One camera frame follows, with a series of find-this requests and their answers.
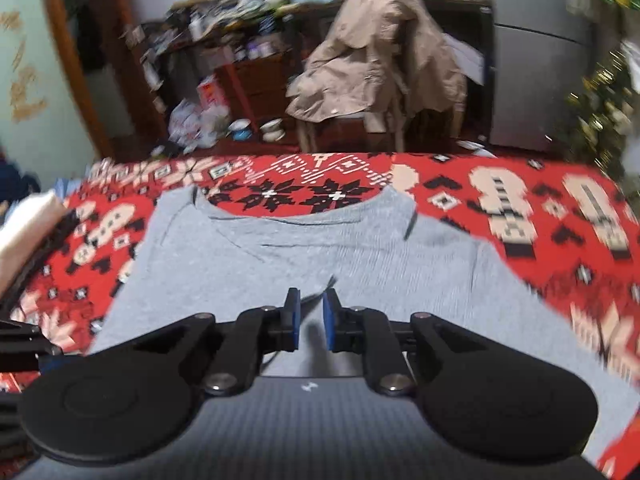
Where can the white blue cup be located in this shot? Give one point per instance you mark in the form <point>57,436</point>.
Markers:
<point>240,130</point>

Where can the cluttered storage shelf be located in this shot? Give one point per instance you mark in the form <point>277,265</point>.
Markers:
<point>210,25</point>

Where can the grey ribbed polo shirt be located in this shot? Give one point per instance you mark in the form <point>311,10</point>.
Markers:
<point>350,260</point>

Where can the beige jacket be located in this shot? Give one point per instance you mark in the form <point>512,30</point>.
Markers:
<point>380,50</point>

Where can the dark folded garment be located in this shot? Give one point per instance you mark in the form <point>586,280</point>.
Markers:
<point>55,255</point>

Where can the red white carton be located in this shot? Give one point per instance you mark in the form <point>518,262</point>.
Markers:
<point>212,92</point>

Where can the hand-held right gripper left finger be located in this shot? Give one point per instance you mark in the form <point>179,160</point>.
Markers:
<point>295,320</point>

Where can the silver refrigerator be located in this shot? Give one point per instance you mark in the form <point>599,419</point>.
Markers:
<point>540,85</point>

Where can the brown wooden drawer cabinet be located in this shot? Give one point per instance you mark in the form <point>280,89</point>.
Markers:
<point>265,85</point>

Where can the light wooden chair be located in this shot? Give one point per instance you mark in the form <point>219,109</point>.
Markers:
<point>305,135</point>

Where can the wooden door frame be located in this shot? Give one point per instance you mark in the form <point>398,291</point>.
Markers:
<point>70,60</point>

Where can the white plastic bag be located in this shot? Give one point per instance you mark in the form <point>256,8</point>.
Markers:
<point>195,120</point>

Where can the red patterned blanket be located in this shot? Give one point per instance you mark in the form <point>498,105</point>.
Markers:
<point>450,250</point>

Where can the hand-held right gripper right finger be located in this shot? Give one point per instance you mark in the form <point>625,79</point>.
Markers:
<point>328,322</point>

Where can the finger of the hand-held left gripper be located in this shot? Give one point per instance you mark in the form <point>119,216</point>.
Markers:
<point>20,355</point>

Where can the person's dark blue clothing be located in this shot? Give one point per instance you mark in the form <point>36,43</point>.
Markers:
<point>15,185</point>

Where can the small decorated Christmas tree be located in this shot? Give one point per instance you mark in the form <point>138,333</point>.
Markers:
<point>605,110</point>

